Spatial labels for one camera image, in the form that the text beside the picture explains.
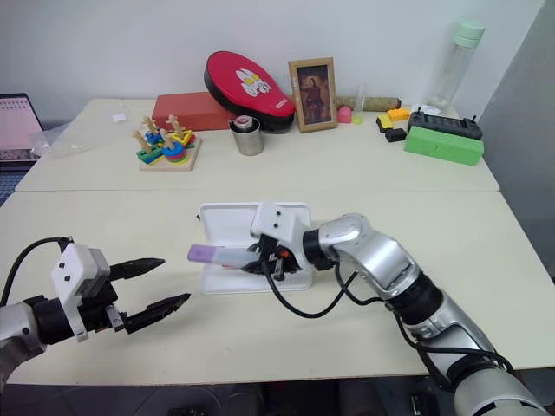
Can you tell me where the clear plastic bag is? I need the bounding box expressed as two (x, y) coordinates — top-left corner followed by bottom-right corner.
(27, 122), (101, 160)

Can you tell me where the purple capped marker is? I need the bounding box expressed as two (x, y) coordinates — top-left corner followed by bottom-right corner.
(186, 243), (258, 268)

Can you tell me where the clear bottle with green lid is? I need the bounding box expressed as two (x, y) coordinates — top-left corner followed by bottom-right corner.
(428, 16), (486, 110)

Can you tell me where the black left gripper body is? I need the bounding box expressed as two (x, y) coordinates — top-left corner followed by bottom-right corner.
(77, 280), (131, 335)

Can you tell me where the white plastic pencil case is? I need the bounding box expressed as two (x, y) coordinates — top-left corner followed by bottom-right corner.
(198, 200), (315, 296)

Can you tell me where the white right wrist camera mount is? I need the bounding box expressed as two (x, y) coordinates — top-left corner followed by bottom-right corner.
(249, 200), (311, 251)

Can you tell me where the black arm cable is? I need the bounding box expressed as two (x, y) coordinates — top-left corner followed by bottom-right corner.
(263, 257), (362, 321)
(0, 236), (73, 307)

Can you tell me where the stainless steel cup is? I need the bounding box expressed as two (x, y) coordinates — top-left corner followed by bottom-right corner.
(229, 117), (265, 157)

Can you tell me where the red rectangular block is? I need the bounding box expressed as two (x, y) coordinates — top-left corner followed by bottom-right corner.
(152, 91), (236, 133)

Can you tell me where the wooden colourful shape stacking toy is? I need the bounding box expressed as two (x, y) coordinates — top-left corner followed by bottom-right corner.
(131, 114), (204, 173)

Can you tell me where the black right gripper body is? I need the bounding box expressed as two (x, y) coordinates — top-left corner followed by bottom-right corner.
(254, 235), (308, 279)

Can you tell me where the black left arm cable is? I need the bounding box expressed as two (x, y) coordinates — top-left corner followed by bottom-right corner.
(0, 236), (73, 307)

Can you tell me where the brown patterned roll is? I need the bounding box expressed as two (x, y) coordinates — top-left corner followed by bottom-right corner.
(335, 94), (402, 112)

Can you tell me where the black remote controller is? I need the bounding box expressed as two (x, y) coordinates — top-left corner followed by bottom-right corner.
(407, 109), (485, 141)

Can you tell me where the wooden framed portrait picture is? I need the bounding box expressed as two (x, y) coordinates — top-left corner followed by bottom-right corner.
(287, 56), (340, 134)

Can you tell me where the green foam block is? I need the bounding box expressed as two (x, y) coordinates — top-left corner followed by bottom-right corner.
(403, 125), (486, 167)

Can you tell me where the red black boxing pad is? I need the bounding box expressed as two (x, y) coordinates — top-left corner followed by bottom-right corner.
(203, 50), (297, 133)

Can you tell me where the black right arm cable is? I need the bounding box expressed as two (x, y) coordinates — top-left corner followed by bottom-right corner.
(263, 257), (362, 321)

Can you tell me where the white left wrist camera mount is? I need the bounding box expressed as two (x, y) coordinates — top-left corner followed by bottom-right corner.
(50, 243), (110, 344)

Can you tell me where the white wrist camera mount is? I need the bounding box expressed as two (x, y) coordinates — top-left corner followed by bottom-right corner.
(249, 200), (311, 251)
(50, 243), (110, 344)

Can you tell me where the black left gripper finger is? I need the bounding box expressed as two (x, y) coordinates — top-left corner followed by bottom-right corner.
(108, 257), (167, 283)
(125, 292), (193, 335)

